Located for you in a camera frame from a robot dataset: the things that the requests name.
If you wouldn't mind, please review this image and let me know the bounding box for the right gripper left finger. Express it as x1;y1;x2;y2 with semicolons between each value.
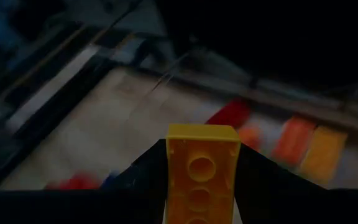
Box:
0;139;167;224

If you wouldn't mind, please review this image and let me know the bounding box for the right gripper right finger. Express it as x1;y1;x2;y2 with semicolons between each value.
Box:
234;143;358;224

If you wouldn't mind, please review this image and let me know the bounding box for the red stepped plastic block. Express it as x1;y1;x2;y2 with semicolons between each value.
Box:
45;172;102;190

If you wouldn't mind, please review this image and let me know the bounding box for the blue plastic brick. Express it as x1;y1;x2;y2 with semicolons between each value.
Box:
101;170;121;189

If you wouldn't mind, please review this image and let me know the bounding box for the yellow plastic brick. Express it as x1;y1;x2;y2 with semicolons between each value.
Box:
300;126;348;183
165;123;242;224

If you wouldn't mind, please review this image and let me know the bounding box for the orange plastic brick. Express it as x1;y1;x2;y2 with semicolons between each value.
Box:
237;126;264;152
272;117;316;166

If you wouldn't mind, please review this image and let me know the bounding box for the red plastic brick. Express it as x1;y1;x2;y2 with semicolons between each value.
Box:
205;98;251;129

